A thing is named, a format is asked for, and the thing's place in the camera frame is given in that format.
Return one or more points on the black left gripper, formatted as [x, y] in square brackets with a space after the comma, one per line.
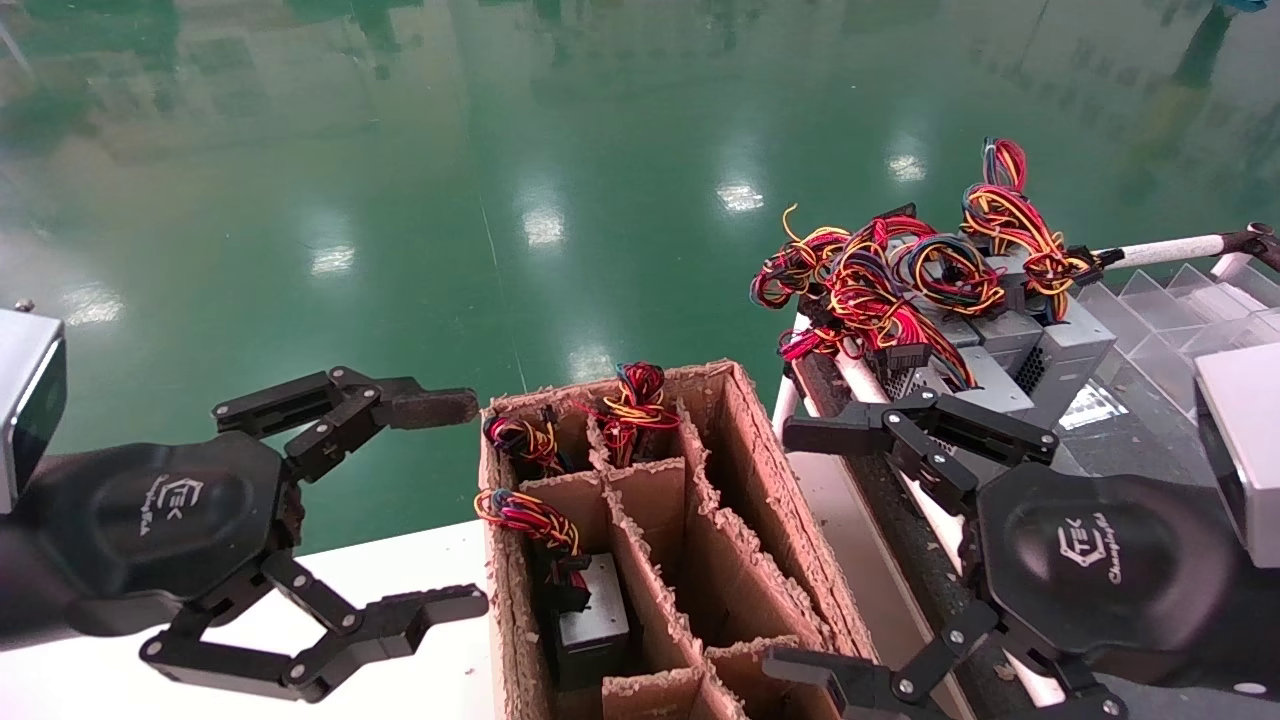
[170, 510]

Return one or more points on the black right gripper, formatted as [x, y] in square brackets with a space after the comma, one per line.
[1100, 560]

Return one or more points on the grey power supply being moved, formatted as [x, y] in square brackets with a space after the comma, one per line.
[590, 620]

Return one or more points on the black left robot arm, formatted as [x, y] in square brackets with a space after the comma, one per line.
[25, 590]

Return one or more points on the worn brown cardboard box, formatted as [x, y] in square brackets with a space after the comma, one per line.
[770, 470]

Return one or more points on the short white leg pipe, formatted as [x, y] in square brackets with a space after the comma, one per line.
[785, 410]

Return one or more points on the brown cardboard divider insert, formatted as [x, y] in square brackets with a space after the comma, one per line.
[650, 520]

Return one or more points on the dark conveyor belt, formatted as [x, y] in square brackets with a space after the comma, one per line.
[1140, 440]

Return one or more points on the clear acrylic divider rack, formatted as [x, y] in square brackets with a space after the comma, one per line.
[1180, 310]

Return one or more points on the white cross pipe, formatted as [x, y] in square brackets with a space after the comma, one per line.
[1160, 250]

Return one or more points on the black pipe joint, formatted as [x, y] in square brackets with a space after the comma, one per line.
[1255, 245]

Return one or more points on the long white rail pipe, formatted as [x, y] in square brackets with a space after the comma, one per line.
[862, 378]

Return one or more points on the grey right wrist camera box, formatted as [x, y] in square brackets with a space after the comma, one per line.
[1250, 450]

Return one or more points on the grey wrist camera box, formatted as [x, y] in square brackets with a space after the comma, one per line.
[1250, 450]
[25, 400]

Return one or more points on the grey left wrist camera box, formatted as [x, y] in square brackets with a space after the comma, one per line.
[25, 400]

